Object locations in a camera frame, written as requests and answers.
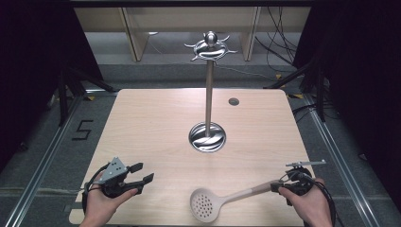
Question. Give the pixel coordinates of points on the aluminium floor rail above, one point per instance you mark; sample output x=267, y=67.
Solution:
x=337, y=164
x=41, y=170

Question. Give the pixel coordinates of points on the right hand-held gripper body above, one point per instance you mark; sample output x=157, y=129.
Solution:
x=299, y=183

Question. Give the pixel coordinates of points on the black tripod stand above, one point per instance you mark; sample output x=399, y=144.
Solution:
x=64, y=91
x=320, y=91

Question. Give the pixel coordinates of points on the steel utensil stand with hooks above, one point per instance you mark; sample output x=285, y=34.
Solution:
x=208, y=94

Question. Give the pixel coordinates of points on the person's right hand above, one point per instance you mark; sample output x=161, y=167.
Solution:
x=310, y=206

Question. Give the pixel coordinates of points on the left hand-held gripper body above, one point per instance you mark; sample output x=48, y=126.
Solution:
x=114, y=171

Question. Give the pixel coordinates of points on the person's left hand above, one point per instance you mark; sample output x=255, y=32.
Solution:
x=101, y=206

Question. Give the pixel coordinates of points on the light wooden shelf unit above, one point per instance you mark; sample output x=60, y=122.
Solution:
x=132, y=34

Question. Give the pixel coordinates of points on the black curtain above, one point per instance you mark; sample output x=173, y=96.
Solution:
x=34, y=63
x=365, y=78

